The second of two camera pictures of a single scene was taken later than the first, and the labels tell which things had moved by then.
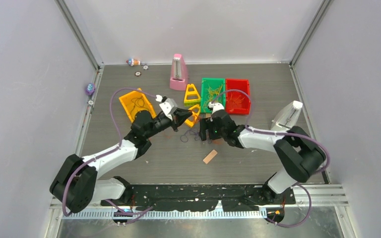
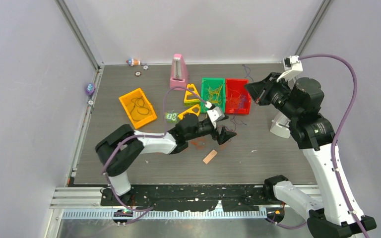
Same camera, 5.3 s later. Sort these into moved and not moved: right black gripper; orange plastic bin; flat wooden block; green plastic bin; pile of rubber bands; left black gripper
Moved: left black gripper; right black gripper
Not moved: green plastic bin; flat wooden block; orange plastic bin; pile of rubber bands
